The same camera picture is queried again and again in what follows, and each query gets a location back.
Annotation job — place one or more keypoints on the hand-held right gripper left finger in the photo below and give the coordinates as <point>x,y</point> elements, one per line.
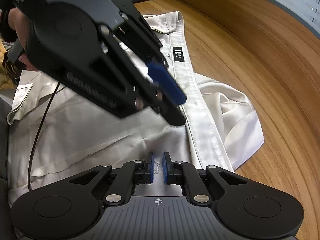
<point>150,167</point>

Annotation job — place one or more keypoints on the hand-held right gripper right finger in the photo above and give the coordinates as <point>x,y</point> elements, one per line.
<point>165,167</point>

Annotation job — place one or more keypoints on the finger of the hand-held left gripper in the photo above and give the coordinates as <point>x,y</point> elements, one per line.
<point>165,82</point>
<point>172,117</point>

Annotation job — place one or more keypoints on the cream short-sleeved shirt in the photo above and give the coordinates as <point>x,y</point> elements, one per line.
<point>87,130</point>

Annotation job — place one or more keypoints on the person's left hand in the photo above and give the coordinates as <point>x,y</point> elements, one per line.
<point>20,22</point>

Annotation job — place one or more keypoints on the yellow brown patterned bag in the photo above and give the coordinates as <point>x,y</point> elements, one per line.
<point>6,65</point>

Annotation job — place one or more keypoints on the person's grey clothing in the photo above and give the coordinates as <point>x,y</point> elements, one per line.
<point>3,142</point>

